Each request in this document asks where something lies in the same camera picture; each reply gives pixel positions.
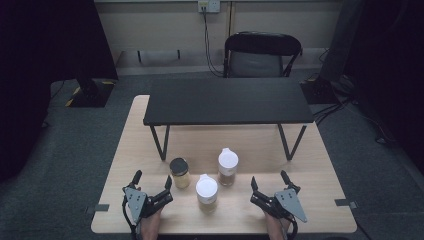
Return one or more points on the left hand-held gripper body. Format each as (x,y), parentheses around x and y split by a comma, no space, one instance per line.
(135,201)

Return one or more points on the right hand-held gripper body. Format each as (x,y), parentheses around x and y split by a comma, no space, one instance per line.
(290,203)

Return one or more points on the black-lid glass jar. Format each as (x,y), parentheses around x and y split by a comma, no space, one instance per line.
(180,171)

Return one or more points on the black shelf with metal legs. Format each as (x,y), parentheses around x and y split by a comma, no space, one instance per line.
(226,100)

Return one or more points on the person's right hand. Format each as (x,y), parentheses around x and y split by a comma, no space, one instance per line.
(275,228)

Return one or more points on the person's left hand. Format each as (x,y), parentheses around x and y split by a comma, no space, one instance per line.
(150,226)

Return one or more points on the white-lid jar with brown contents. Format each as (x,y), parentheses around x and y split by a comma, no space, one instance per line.
(228,166)

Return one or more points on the grey tape strip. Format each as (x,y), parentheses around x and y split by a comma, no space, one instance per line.
(98,208)
(345,202)

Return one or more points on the white-lid jar with yellow contents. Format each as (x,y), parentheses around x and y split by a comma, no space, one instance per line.
(206,193)

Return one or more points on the black stand base yellow tape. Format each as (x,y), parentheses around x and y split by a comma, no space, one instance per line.
(91,93)

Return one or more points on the black folding chair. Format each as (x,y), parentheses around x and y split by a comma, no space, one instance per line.
(261,45)

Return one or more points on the black curtain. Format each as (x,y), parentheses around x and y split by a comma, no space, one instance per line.
(390,66)
(40,66)

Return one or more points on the grey curtain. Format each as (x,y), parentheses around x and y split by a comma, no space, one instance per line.
(343,36)

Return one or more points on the white wall socket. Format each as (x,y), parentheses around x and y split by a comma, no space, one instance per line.
(209,5)

